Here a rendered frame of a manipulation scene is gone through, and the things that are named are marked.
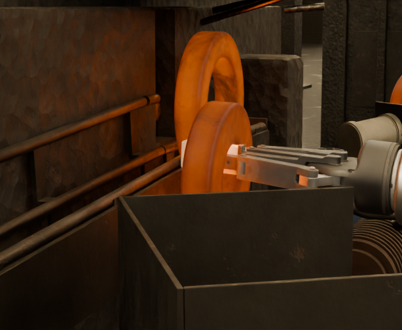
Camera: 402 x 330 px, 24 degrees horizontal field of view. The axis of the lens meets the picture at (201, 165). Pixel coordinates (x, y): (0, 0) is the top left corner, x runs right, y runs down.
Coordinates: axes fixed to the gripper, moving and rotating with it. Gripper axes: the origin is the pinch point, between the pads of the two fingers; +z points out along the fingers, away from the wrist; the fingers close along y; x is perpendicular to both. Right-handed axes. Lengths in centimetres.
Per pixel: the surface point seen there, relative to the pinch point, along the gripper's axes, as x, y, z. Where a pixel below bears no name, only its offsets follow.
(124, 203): 1.7, -30.1, -4.5
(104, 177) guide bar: -2.3, -6.6, 9.8
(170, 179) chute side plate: -1.9, -4.8, 2.9
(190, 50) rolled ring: 10.6, 10.4, 7.6
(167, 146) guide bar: -1.4, 9.5, 9.8
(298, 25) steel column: -32, 868, 254
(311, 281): 3, -45, -24
